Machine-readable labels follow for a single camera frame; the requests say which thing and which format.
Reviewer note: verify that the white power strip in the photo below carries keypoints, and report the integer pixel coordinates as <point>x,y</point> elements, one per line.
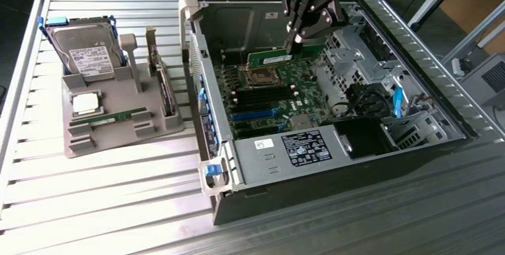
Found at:
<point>461,66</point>

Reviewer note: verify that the black stand pole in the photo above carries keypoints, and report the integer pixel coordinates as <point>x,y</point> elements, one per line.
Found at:
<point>437,0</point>

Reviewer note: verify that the silver CPU chip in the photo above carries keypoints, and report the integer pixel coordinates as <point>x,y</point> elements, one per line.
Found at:
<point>87,103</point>

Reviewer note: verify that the blue case latch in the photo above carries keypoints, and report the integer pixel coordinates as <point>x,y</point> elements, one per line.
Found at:
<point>212,170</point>

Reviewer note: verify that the silver chipset heatsink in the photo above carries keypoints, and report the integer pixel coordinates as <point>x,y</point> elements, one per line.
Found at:
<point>302,122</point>

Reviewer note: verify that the wooden desk white frame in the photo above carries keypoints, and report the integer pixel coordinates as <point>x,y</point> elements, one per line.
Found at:
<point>469,3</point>

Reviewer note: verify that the grey computer tower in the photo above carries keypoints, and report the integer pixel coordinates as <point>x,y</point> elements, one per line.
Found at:
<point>485,80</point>

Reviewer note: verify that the open black PC case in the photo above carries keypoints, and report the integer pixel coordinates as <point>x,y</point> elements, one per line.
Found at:
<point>276,201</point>

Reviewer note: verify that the graphics card with bracket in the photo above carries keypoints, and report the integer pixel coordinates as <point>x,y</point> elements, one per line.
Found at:
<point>163,89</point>

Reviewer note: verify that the CPU socket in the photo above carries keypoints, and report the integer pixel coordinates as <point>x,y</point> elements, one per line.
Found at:
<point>263,77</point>

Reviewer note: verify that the green RAM stick white label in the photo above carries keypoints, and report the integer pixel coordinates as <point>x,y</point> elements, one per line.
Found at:
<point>272,59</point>

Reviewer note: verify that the silver hard disk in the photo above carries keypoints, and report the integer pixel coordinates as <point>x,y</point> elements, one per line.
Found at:
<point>87,48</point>

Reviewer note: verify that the blue expansion slot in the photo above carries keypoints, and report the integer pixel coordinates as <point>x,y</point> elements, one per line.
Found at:
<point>256,114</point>

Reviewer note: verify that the metal disk bay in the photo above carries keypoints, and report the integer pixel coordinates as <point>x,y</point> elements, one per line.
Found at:
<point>414,130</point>

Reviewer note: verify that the black fan shroud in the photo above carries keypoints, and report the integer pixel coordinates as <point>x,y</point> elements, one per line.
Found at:
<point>362,139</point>

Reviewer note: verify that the grey parts rack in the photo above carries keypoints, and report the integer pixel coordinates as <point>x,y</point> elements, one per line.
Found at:
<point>119,133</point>

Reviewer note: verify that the black RAM slot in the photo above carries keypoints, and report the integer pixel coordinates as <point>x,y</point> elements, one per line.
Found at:
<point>263,88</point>
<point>263,93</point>
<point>265,97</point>

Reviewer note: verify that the grey power supply unit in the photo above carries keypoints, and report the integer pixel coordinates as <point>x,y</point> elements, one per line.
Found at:
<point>256,163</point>

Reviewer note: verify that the blue disk carrier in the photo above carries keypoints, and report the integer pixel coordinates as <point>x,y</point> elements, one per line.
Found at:
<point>112,30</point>

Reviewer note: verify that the black expansion slot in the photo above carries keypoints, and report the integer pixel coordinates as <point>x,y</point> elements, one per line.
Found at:
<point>259,125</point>

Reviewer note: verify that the green motherboard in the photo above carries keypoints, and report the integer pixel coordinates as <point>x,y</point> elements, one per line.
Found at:
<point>300,77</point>

